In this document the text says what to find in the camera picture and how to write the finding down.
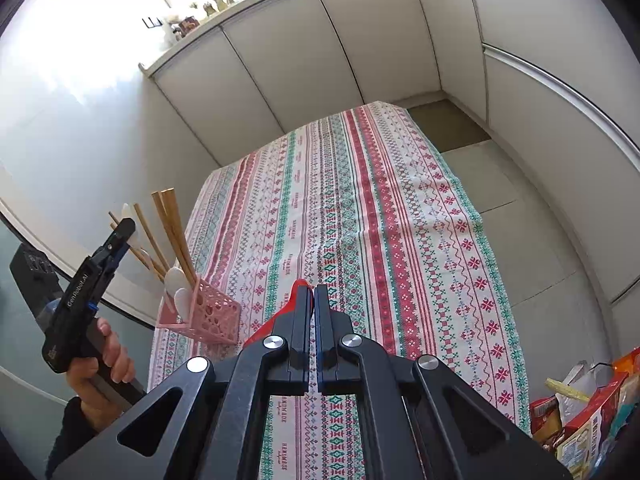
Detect white cabinet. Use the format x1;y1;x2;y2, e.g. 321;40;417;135
139;0;640;311

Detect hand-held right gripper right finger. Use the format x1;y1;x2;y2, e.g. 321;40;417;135
315;284;572;480

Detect person's left hand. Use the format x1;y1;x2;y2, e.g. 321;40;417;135
66;317;137;433

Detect black box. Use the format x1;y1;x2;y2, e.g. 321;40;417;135
10;244;66;331

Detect bamboo chopstick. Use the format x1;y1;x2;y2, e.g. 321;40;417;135
160;189;193;281
151;191;190;281
134;203;171;273
109;212;166;281

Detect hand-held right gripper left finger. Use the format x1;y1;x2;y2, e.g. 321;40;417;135
49;284;316;480

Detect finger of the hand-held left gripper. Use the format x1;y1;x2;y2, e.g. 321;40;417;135
110;240;133;272
99;217;138;257

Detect person's left forearm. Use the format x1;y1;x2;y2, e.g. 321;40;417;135
45;396;108;480

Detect wire basket with packets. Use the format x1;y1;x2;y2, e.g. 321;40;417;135
529;346;640;480

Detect small bottles and figurines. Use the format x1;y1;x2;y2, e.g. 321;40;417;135
162;0;331;43

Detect patterned striped tablecloth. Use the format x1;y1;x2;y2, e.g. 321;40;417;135
147;101;532;480

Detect pink perforated plastic basket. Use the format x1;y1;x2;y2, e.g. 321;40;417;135
154;274;242;347

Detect white rice paddle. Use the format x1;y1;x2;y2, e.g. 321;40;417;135
172;287;198;322
164;266;187;301

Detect red plastic spoon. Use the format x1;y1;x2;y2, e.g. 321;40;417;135
242;279;316;347

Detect white plastic soup spoon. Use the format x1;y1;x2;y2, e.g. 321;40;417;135
121;202;151;266

